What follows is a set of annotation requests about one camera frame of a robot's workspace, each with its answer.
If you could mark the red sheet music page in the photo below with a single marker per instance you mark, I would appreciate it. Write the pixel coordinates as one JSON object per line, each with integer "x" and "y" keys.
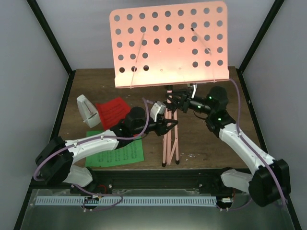
{"x": 112, "y": 115}

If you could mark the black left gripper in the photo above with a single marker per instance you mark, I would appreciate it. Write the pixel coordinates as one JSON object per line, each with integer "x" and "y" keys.
{"x": 161, "y": 125}

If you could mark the light blue slotted cable duct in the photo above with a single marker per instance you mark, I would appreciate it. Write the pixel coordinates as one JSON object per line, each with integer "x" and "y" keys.
{"x": 195, "y": 201}

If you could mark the black frame rail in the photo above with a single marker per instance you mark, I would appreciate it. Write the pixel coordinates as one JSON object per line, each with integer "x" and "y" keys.
{"x": 62, "y": 106}
{"x": 251, "y": 110}

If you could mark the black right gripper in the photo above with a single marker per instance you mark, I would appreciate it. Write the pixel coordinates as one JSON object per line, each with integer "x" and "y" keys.
{"x": 183, "y": 92}

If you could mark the pink folding music stand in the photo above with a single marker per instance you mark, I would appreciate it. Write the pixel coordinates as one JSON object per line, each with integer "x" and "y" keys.
{"x": 170, "y": 44}

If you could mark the black left frame rail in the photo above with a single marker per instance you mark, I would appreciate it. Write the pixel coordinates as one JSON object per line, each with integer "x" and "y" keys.
{"x": 62, "y": 106}

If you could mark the black back left frame post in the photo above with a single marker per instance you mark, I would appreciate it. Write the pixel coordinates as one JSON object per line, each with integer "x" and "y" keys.
{"x": 49, "y": 34}

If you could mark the black back right frame post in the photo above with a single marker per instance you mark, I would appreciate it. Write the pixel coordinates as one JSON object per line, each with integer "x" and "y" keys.
{"x": 277, "y": 4}

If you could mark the white metronome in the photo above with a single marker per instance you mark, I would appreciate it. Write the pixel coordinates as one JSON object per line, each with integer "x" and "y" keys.
{"x": 88, "y": 111}

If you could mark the green sheet music page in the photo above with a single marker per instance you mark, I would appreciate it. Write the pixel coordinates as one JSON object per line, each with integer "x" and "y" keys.
{"x": 132, "y": 153}

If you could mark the black frame post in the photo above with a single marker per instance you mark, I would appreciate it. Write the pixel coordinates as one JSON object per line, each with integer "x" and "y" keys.
{"x": 49, "y": 34}
{"x": 277, "y": 4}

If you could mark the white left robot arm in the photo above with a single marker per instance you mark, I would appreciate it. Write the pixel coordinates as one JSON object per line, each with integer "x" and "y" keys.
{"x": 56, "y": 162}

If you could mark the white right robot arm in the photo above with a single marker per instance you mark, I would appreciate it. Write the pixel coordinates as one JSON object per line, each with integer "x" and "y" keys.
{"x": 227, "y": 129}

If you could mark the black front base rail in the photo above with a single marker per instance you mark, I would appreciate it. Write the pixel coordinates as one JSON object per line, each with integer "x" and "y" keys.
{"x": 207, "y": 181}

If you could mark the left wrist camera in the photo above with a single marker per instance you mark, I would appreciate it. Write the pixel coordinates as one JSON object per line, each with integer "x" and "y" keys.
{"x": 158, "y": 108}

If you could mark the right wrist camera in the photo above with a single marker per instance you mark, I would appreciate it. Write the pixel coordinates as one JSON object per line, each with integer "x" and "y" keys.
{"x": 192, "y": 88}

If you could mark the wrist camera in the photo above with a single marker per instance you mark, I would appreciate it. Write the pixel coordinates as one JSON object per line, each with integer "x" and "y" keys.
{"x": 158, "y": 108}
{"x": 192, "y": 88}

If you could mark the black right frame rail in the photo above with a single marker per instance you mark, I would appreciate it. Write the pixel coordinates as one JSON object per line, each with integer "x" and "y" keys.
{"x": 251, "y": 110}

